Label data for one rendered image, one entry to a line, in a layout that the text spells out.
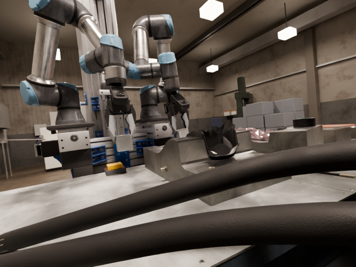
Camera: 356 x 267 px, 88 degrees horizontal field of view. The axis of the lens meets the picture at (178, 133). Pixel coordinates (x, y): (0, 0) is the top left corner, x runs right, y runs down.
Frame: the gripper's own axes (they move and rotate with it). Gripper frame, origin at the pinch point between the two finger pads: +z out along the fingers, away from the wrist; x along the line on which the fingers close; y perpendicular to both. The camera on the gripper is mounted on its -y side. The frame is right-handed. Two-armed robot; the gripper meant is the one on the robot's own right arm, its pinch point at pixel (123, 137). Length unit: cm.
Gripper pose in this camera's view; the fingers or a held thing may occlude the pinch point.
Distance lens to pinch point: 67.9
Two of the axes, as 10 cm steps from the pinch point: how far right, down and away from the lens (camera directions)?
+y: -4.3, 0.1, 9.0
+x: -9.0, 1.1, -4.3
